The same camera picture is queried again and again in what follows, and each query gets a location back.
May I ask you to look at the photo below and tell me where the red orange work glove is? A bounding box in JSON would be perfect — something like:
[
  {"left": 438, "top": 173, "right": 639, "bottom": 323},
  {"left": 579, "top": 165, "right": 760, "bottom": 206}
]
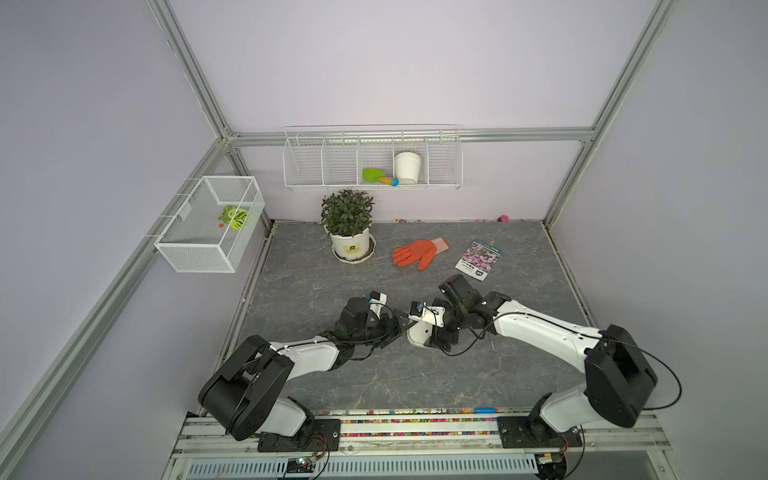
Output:
[{"left": 392, "top": 237, "right": 449, "bottom": 271}]

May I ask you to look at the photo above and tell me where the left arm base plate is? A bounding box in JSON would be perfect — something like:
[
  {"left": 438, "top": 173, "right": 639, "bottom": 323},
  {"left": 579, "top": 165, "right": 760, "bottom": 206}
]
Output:
[{"left": 257, "top": 419, "right": 341, "bottom": 453}]

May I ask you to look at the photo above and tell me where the aluminium mounting rail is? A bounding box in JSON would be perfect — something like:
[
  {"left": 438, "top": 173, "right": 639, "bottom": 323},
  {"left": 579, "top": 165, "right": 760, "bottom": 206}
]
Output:
[{"left": 171, "top": 410, "right": 671, "bottom": 459}]

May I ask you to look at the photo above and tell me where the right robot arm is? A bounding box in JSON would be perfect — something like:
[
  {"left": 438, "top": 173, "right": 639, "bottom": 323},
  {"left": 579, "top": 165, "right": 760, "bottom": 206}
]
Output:
[{"left": 408, "top": 274, "right": 658, "bottom": 437}]

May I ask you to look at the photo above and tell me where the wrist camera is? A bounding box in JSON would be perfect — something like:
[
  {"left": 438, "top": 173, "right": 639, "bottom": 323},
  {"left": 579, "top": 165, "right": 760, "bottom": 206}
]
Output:
[
  {"left": 364, "top": 291, "right": 389, "bottom": 316},
  {"left": 408, "top": 301, "right": 446, "bottom": 328}
]

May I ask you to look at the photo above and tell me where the white wire wall shelf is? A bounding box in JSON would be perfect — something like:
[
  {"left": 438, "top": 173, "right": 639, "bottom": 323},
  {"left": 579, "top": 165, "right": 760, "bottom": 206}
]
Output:
[{"left": 282, "top": 127, "right": 464, "bottom": 190}]

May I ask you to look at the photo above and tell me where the green toy shovel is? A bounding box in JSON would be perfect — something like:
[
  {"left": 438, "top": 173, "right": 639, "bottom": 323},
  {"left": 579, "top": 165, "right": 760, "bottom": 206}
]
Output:
[{"left": 362, "top": 168, "right": 399, "bottom": 187}]

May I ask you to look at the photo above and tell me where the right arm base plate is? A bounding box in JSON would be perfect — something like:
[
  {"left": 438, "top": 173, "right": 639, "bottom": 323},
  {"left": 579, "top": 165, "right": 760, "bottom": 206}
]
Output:
[{"left": 497, "top": 416, "right": 583, "bottom": 451}]

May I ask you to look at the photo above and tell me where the green leaf toy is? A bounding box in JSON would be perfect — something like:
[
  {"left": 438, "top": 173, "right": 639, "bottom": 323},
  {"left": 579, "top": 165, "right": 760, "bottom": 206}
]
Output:
[{"left": 219, "top": 205, "right": 249, "bottom": 231}]

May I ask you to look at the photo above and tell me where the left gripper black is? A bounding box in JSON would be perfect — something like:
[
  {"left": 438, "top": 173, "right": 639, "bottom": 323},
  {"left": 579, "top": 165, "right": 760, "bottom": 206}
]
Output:
[{"left": 351, "top": 309, "right": 417, "bottom": 348}]

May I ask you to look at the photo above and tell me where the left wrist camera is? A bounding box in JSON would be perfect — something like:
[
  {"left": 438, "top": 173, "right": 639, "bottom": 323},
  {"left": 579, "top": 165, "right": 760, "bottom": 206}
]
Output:
[{"left": 364, "top": 291, "right": 389, "bottom": 316}]

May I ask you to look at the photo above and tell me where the green circuit board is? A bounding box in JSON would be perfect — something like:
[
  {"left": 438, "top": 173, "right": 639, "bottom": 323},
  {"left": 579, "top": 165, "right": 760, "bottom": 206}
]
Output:
[{"left": 283, "top": 457, "right": 317, "bottom": 477}]

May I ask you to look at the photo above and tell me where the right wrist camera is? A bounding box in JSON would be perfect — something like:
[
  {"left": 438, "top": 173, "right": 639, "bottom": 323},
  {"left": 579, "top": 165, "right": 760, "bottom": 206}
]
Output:
[{"left": 408, "top": 301, "right": 446, "bottom": 328}]

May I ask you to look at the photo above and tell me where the white alarm device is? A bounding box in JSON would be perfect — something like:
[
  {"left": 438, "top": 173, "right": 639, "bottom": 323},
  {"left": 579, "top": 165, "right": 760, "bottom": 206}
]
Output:
[{"left": 407, "top": 321, "right": 434, "bottom": 349}]

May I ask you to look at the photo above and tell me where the potted green plant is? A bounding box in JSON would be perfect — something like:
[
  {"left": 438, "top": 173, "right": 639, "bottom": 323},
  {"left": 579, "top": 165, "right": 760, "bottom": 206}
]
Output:
[{"left": 321, "top": 189, "right": 374, "bottom": 262}]

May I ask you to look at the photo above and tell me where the white wire basket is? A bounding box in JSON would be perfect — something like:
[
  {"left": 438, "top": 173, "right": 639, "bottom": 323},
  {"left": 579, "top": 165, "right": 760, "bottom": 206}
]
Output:
[{"left": 154, "top": 176, "right": 265, "bottom": 274}]

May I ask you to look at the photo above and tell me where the flower seed packet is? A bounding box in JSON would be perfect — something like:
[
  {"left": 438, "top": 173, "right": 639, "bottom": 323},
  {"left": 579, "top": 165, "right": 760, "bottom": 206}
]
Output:
[{"left": 455, "top": 240, "right": 501, "bottom": 281}]

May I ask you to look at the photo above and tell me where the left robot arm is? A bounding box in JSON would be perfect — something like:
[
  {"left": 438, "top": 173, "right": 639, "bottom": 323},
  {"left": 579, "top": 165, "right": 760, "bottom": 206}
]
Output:
[{"left": 198, "top": 292, "right": 413, "bottom": 441}]

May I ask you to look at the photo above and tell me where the small white pot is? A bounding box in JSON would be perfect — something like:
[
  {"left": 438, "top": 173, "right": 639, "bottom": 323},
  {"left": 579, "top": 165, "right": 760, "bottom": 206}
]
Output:
[{"left": 394, "top": 151, "right": 422, "bottom": 185}]

